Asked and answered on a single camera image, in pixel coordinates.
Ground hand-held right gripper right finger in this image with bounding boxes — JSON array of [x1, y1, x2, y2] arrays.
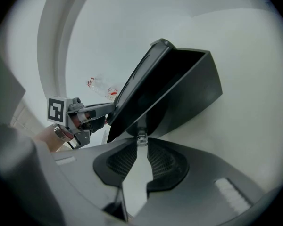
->
[[136, 137, 267, 226]]

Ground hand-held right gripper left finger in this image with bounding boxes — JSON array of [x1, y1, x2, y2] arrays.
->
[[50, 137, 139, 213]]

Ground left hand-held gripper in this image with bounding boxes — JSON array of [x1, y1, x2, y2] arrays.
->
[[46, 95, 117, 149]]

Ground black rectangular box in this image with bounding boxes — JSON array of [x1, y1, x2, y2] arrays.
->
[[106, 38, 177, 144]]

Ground black plastic tray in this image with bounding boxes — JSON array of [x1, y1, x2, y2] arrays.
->
[[125, 47, 224, 148]]

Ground person's left hand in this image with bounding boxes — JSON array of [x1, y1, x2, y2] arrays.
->
[[71, 111, 92, 130]]

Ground silver wristwatch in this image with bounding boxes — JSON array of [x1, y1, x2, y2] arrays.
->
[[52, 123, 73, 142]]

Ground clear plastic bottle red handle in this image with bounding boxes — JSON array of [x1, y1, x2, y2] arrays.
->
[[85, 76, 120, 103]]

